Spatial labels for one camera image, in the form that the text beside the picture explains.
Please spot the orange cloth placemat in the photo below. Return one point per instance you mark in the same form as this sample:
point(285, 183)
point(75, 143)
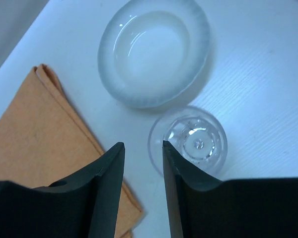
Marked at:
point(43, 140)

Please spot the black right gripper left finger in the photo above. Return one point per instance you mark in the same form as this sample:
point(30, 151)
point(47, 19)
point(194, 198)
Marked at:
point(82, 205)

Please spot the white paper bowl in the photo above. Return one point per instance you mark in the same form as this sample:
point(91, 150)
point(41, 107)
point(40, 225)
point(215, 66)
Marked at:
point(153, 50)

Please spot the clear plastic cup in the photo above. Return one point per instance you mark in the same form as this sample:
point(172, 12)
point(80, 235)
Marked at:
point(195, 133)

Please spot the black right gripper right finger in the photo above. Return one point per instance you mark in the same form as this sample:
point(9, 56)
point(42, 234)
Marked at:
point(202, 206)

